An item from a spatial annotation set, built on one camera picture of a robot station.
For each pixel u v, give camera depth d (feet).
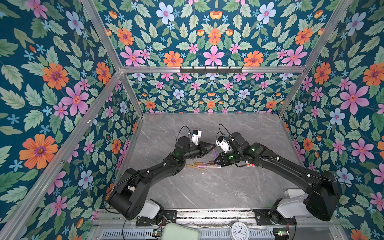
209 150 2.46
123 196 1.44
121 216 1.40
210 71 3.06
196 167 2.98
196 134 2.52
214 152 2.52
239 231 2.21
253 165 1.88
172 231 2.27
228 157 2.20
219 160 2.22
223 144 2.36
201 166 3.01
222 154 2.22
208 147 2.57
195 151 2.33
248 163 1.94
